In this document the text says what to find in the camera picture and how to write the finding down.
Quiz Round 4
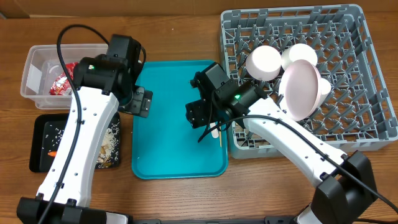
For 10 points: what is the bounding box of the pile of rice and nuts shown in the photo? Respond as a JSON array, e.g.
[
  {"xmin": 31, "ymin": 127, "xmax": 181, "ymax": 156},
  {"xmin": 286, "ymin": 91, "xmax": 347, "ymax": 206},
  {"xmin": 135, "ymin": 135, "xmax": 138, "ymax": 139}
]
[{"xmin": 39, "ymin": 116, "xmax": 121, "ymax": 172}]

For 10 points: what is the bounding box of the red snack wrapper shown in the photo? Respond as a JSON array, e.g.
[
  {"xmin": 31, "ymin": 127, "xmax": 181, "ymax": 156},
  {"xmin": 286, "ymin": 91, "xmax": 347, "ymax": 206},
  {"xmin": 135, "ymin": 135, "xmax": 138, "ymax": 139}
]
[{"xmin": 49, "ymin": 62, "xmax": 78, "ymax": 95}]

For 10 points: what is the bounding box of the white plastic fork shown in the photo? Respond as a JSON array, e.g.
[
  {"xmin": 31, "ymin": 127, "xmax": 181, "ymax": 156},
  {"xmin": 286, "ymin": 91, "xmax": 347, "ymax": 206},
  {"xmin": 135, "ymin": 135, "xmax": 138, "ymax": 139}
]
[{"xmin": 210, "ymin": 123, "xmax": 219, "ymax": 139}]

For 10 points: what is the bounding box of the white plastic cup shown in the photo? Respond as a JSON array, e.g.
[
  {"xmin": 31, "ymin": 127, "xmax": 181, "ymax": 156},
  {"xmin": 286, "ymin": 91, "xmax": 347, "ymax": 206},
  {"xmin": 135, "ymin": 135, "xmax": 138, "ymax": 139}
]
[{"xmin": 318, "ymin": 78, "xmax": 331, "ymax": 107}]

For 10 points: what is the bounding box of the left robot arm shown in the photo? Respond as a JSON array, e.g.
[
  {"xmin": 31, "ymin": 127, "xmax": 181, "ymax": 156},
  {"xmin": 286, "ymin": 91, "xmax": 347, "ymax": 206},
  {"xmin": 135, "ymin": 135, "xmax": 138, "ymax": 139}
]
[{"xmin": 17, "ymin": 55, "xmax": 152, "ymax": 223}]

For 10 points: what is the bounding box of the orange carrot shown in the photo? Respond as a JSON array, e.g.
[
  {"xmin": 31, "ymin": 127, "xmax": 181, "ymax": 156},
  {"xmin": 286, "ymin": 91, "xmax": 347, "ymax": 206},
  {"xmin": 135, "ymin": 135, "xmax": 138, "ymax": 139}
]
[{"xmin": 47, "ymin": 151, "xmax": 57, "ymax": 157}]

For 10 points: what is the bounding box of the large white plate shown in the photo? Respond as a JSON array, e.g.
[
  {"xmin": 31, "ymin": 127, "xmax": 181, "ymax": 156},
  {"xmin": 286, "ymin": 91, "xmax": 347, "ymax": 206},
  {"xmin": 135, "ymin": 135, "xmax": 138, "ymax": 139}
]
[{"xmin": 278, "ymin": 60, "xmax": 321, "ymax": 121}]

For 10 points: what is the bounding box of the teal plastic tray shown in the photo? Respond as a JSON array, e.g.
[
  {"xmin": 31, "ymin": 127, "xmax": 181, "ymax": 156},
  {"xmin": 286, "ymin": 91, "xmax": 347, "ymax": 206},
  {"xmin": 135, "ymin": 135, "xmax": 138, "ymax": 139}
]
[{"xmin": 132, "ymin": 60, "xmax": 228, "ymax": 179}]

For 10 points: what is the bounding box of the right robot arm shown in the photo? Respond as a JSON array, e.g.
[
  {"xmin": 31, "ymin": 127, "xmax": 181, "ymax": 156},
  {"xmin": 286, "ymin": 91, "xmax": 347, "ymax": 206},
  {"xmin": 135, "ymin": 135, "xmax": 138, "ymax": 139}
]
[{"xmin": 185, "ymin": 83, "xmax": 378, "ymax": 223}]

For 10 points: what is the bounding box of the black plastic tray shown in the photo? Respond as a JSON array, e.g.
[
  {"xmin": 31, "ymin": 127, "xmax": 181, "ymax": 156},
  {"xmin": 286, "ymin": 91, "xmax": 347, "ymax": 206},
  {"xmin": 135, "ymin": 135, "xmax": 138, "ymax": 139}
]
[{"xmin": 29, "ymin": 113, "xmax": 121, "ymax": 172}]

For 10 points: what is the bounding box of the clear plastic bin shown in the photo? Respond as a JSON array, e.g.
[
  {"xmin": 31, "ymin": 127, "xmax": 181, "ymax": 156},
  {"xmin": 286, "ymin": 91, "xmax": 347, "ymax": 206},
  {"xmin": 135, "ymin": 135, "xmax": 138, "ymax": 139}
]
[{"xmin": 20, "ymin": 44, "xmax": 108, "ymax": 110}]

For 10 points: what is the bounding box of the small bowl with nuts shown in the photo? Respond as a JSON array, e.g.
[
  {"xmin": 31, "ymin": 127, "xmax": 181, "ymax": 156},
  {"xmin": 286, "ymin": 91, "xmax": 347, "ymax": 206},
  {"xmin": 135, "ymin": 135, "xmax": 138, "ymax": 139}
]
[{"xmin": 246, "ymin": 45, "xmax": 282, "ymax": 81}]

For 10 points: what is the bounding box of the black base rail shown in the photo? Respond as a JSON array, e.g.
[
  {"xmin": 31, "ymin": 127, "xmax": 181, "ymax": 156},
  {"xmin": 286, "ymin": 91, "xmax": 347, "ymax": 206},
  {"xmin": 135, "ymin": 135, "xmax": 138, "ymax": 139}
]
[{"xmin": 128, "ymin": 215, "xmax": 297, "ymax": 224}]

